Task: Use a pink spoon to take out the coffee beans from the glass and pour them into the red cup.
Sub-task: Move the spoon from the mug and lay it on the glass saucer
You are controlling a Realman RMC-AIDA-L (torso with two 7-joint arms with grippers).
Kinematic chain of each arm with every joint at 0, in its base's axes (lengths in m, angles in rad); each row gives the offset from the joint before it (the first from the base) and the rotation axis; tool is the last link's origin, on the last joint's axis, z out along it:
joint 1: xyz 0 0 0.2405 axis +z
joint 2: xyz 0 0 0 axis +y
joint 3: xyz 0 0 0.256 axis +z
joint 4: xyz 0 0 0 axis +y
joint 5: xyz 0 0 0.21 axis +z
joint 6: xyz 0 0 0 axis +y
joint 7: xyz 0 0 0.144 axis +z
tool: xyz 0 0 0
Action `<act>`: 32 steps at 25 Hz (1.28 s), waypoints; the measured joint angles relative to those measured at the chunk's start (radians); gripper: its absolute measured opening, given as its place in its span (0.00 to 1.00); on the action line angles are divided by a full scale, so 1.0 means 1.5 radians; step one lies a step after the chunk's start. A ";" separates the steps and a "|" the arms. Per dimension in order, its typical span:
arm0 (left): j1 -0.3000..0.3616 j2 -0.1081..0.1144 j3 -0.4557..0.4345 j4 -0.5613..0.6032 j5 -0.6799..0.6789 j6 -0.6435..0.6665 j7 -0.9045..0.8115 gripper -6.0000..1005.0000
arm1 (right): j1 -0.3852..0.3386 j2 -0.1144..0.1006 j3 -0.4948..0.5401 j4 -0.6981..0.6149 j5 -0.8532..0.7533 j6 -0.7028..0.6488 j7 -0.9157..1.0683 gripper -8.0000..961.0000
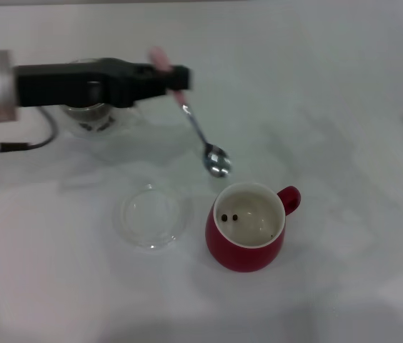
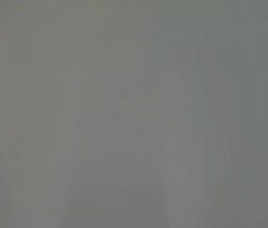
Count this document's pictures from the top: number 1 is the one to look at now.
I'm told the double-wall glass cup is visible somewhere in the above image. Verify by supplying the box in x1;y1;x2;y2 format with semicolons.
57;58;146;139

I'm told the red ceramic mug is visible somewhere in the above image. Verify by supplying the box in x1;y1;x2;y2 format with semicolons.
204;181;303;274

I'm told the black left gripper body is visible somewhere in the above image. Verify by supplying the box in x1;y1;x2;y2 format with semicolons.
13;57;146;109

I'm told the coffee beans pile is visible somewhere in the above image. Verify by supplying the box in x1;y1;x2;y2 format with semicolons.
64;105;114;131

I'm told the clear glass saucer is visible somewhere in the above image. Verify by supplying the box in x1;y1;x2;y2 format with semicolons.
112;183;194;252

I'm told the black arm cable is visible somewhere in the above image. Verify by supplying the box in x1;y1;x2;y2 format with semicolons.
0;106;61;154

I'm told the pink-handled metal spoon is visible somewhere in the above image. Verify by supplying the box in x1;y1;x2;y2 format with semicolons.
146;46;232;179

